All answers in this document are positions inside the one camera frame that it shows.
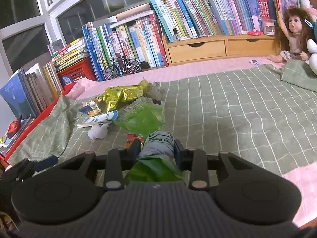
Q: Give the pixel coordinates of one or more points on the grey printed wrapper roll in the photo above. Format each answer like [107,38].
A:
[158,143]

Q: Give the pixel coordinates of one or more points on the wooden drawer shelf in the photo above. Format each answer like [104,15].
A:
[218,47]

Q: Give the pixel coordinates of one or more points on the green checked blanket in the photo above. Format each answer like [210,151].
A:
[294,72]

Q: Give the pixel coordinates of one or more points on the miniature black bicycle model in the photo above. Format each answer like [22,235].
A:
[122,65]

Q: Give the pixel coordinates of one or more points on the row of upright books centre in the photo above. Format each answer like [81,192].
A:
[138,37]

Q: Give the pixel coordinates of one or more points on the red tray edge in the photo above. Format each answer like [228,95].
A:
[37,121]

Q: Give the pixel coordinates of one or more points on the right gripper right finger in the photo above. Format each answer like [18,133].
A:
[195,161]

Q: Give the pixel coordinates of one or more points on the brown haired doll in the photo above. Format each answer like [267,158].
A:
[296,29]

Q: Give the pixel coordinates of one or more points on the white plush toy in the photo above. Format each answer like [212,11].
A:
[312,47]

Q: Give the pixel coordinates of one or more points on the left leaning book row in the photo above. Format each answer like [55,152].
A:
[30,92]

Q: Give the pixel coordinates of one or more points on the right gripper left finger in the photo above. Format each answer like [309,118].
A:
[119,160]

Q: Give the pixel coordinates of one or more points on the green plastic bag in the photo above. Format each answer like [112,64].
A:
[143,117]

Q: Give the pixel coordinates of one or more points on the pink bed sheet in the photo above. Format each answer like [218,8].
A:
[173,71]

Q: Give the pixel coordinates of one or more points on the stack of books on crate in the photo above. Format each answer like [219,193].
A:
[74,52]

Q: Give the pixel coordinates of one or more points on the red plastic crate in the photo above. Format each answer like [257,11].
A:
[80,70]

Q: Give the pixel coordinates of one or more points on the gold foil bag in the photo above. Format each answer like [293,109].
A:
[114,96]

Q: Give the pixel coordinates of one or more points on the row of books on shelf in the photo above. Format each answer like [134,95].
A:
[191,19]

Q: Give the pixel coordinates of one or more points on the blue white snack wrapper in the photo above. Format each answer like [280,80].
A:
[105,118]

